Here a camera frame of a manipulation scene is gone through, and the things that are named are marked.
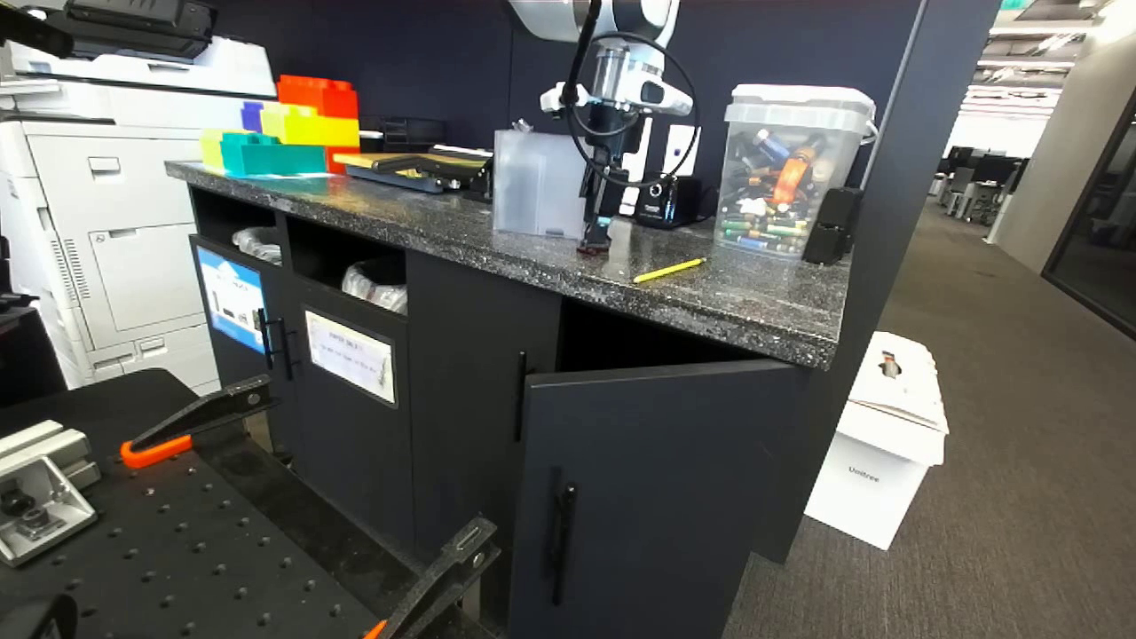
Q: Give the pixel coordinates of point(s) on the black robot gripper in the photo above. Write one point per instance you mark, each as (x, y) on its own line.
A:
(609, 125)

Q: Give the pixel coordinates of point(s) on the small dark red object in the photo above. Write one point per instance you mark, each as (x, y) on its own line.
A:
(595, 248)

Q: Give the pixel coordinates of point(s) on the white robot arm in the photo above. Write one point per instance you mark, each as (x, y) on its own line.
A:
(545, 17)

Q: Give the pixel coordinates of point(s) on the black pencil sharpener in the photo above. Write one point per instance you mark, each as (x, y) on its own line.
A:
(666, 202)

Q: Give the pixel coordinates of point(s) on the translucent plastic box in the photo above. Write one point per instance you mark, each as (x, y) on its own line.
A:
(539, 184)

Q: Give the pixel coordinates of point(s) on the yellow marker pen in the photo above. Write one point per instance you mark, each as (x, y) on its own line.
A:
(669, 273)

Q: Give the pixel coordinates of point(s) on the clear tub with toys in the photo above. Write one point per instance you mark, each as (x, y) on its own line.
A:
(788, 173)

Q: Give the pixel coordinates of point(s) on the black flat tray stack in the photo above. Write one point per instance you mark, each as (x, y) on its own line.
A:
(414, 173)

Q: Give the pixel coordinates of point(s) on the white bin liner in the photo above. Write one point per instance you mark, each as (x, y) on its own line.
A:
(378, 286)
(259, 244)

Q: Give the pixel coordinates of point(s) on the dark cabinet with granite counter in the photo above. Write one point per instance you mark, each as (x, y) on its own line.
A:
(448, 392)

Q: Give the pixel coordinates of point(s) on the dark cabinet door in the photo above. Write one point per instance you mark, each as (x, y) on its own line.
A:
(642, 499)

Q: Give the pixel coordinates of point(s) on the white paper sign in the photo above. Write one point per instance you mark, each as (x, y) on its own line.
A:
(350, 356)

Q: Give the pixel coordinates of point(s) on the yellow plastic block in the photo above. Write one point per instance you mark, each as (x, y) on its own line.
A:
(311, 125)

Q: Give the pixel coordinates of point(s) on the red plastic block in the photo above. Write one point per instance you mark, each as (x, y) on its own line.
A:
(317, 93)

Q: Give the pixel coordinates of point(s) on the teal plastic block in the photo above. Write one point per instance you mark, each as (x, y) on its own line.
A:
(273, 154)

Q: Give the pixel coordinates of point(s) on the white cardboard box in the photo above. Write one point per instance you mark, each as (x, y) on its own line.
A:
(882, 444)

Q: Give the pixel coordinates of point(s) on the purple plastic block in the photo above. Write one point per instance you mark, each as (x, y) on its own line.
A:
(249, 116)

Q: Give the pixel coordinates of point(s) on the blue and white sign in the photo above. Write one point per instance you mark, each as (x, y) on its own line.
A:
(234, 299)

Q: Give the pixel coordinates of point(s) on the lime green plastic block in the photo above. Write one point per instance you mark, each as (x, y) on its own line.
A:
(211, 151)

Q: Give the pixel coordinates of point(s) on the white office printer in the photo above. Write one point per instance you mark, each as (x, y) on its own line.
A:
(112, 216)

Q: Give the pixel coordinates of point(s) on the black perforated table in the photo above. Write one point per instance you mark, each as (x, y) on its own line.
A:
(154, 533)

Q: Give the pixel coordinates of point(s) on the square white wall plate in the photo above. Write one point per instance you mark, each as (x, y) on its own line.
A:
(683, 151)

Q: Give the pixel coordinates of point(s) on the silver aluminium bracket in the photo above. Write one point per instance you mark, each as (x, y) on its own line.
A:
(41, 493)

